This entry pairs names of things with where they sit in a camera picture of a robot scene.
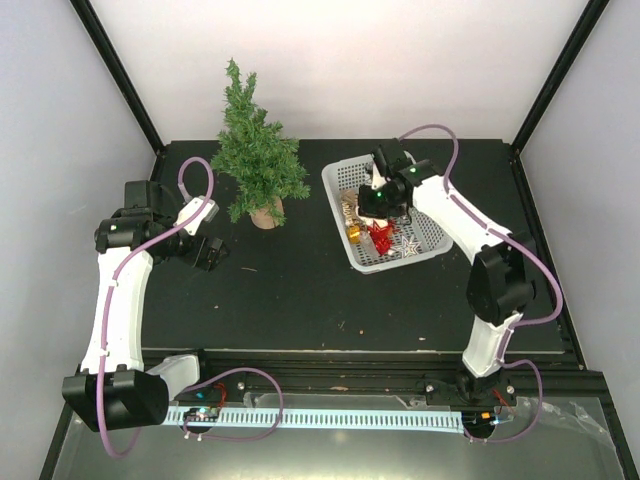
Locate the white plastic basket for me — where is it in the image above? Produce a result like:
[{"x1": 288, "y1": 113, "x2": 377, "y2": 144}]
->
[{"x1": 321, "y1": 154, "x2": 453, "y2": 274}]

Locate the small green christmas tree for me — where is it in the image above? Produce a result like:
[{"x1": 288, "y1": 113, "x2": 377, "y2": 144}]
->
[{"x1": 211, "y1": 59, "x2": 310, "y2": 230}]

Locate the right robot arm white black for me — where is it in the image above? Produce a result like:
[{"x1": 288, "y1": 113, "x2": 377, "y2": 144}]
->
[{"x1": 358, "y1": 139, "x2": 536, "y2": 404}]

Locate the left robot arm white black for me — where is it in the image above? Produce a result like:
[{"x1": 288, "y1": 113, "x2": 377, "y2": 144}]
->
[{"x1": 62, "y1": 181, "x2": 228, "y2": 431}]

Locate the red foil star ornament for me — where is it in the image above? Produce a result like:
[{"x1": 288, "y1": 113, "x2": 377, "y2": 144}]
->
[{"x1": 367, "y1": 222, "x2": 395, "y2": 256}]

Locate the gold gift box ornament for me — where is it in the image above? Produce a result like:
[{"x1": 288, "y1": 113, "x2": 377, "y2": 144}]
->
[{"x1": 346, "y1": 225, "x2": 361, "y2": 245}]

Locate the silver star ornament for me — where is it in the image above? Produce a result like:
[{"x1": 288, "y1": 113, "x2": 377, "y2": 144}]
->
[{"x1": 393, "y1": 235, "x2": 421, "y2": 258}]

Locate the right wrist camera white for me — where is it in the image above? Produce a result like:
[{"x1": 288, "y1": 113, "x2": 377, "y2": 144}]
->
[{"x1": 370, "y1": 162, "x2": 388, "y2": 192}]

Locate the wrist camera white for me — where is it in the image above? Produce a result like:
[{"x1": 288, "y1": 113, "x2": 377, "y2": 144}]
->
[
  {"x1": 174, "y1": 196, "x2": 219, "y2": 236},
  {"x1": 370, "y1": 162, "x2": 388, "y2": 192}
]

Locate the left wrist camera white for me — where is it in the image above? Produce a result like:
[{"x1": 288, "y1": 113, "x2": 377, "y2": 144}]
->
[{"x1": 174, "y1": 196, "x2": 219, "y2": 236}]

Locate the light blue slotted cable duct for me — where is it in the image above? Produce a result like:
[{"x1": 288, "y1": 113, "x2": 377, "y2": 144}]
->
[{"x1": 163, "y1": 406, "x2": 464, "y2": 434}]

